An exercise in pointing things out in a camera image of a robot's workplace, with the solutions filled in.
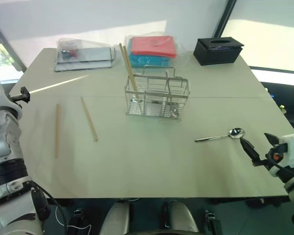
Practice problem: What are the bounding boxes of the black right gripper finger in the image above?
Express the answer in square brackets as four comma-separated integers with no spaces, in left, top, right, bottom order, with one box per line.
[240,138,262,167]
[264,132,282,148]

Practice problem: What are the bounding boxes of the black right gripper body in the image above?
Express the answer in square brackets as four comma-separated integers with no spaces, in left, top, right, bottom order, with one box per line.
[256,143,289,170]

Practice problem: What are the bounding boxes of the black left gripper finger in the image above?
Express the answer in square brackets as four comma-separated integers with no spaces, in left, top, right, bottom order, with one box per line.
[20,86,31,104]

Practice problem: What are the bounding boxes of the silver metal spoon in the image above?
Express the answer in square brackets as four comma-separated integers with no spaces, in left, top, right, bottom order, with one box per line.
[170,99,182,118]
[195,127,246,142]

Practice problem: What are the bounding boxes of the wooden chopstick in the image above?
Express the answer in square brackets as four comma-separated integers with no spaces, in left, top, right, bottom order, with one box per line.
[54,103,60,158]
[122,46,139,91]
[119,43,137,92]
[80,96,99,142]

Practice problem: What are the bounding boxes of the clear plastic bag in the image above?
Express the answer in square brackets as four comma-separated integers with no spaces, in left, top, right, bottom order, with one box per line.
[123,31,187,70]
[56,37,113,65]

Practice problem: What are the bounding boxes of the grey rounded robot thigh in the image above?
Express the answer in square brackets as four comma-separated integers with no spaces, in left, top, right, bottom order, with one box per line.
[161,200,199,235]
[98,202,136,235]

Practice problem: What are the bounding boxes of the black tissue box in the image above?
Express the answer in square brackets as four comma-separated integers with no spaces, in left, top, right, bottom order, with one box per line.
[193,37,245,66]

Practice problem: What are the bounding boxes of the red and blue cloth stack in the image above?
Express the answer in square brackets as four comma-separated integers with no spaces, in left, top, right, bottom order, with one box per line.
[127,38,172,68]

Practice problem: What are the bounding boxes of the red folded cloth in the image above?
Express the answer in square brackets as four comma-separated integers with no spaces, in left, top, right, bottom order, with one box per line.
[130,36,177,59]

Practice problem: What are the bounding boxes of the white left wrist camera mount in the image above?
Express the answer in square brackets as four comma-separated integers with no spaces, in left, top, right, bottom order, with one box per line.
[0,75,23,120]

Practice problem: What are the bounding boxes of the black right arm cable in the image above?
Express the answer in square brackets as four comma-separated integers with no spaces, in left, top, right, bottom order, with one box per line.
[268,153,294,183]

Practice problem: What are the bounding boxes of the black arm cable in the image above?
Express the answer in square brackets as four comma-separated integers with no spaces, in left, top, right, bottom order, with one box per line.
[29,181,69,235]
[268,153,294,183]

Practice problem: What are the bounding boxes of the dark window frame post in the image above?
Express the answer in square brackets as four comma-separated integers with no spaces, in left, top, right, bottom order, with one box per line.
[0,16,28,73]
[211,0,237,40]

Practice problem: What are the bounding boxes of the metal wire cutlery basket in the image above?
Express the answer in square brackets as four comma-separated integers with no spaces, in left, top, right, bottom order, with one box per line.
[124,65,191,123]

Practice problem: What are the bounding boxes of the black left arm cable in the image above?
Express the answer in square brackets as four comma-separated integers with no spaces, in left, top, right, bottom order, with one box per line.
[29,181,69,235]

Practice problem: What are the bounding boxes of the thin white wire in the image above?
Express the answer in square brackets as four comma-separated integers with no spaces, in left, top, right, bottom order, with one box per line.
[54,207,92,231]

